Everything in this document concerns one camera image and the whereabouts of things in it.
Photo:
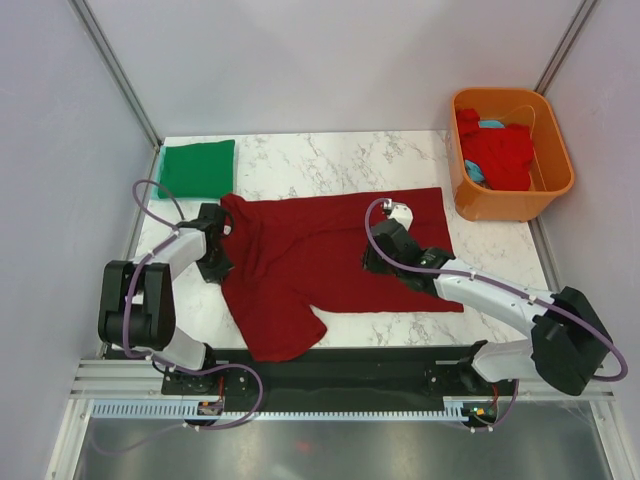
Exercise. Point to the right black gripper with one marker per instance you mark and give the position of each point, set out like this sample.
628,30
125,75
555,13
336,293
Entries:
369,260

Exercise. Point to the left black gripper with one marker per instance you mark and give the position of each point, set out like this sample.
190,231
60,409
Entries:
215,276

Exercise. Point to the dark red t shirt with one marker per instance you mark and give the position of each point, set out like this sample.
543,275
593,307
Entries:
293,255

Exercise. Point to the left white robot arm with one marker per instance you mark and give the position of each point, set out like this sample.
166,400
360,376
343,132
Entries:
137,311

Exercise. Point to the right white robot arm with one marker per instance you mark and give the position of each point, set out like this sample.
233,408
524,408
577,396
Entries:
564,341

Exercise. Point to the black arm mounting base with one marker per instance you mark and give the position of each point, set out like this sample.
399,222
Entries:
374,376

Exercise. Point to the folded green t shirt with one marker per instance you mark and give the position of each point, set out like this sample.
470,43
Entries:
200,170

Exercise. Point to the light blue t shirt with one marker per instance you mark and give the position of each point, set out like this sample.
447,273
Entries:
472,169

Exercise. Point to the folded teal t shirt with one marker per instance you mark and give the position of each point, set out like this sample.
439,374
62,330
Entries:
157,173

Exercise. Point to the orange plastic basket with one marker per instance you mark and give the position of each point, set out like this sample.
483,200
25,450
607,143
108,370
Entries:
552,174

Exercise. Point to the bright red t shirt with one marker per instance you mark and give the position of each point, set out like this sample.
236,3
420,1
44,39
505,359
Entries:
504,155

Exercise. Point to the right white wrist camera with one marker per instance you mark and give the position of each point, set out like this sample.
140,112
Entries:
399,212

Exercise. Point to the white slotted cable duct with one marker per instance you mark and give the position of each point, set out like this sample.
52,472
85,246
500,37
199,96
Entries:
448,409

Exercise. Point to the left aluminium frame post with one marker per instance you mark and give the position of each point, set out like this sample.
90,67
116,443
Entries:
98,37

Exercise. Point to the aluminium frame post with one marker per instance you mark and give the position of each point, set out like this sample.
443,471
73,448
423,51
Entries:
98,37
577,24

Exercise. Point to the right aluminium frame post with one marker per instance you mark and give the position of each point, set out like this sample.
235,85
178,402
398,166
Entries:
577,24

